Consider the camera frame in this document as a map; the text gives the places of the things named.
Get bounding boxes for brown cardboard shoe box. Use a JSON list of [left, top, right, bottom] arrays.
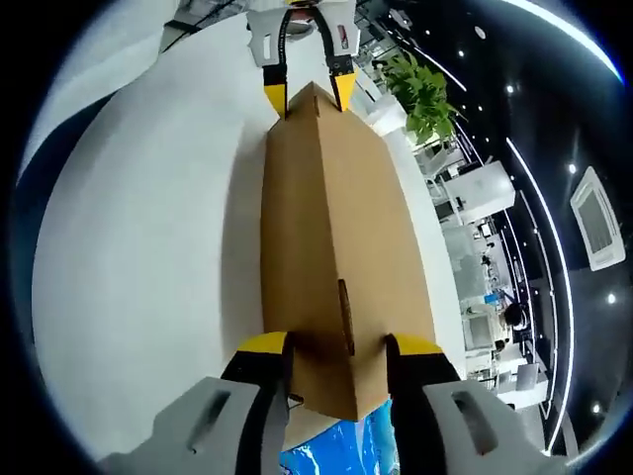
[[259, 81, 436, 423]]

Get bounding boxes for blue tissue pack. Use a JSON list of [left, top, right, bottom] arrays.
[[279, 398, 400, 475]]

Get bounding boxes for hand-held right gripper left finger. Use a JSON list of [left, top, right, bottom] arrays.
[[98, 331, 293, 475]]

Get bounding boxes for green potted plant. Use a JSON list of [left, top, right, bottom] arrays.
[[370, 48, 469, 147]]

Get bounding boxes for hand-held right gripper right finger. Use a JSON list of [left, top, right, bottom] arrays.
[[384, 332, 570, 475]]

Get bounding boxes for ceiling air conditioner vent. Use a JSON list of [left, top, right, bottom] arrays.
[[569, 165, 623, 272]]

